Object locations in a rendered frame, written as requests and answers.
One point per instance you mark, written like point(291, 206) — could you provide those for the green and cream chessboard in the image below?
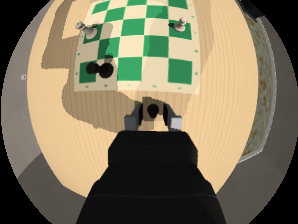
point(137, 37)

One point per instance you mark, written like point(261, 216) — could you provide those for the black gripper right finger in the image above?
point(171, 120)

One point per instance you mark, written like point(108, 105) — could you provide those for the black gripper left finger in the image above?
point(133, 121)

